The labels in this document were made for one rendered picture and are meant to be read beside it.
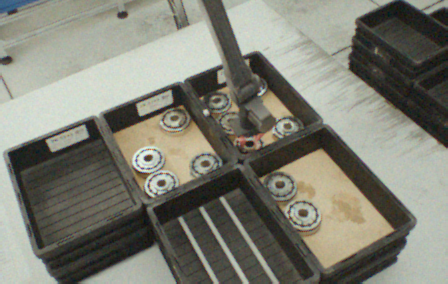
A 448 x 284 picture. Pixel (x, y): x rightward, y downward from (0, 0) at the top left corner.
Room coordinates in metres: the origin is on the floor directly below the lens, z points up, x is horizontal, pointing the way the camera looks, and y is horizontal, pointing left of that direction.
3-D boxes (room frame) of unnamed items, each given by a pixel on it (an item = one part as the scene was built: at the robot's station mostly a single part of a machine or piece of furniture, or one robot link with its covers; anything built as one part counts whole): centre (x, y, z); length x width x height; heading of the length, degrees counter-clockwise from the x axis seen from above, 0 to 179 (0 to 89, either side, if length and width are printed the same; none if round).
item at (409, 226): (0.73, -0.27, 0.92); 0.40 x 0.30 x 0.02; 25
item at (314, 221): (0.71, -0.21, 0.86); 0.10 x 0.10 x 0.01
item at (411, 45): (1.81, -0.90, 0.37); 0.40 x 0.30 x 0.45; 29
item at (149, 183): (0.84, 0.19, 0.86); 0.10 x 0.10 x 0.01
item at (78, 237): (0.84, 0.45, 0.92); 0.40 x 0.30 x 0.02; 25
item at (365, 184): (0.73, -0.27, 0.87); 0.40 x 0.30 x 0.11; 25
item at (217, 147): (0.97, 0.17, 0.87); 0.40 x 0.30 x 0.11; 25
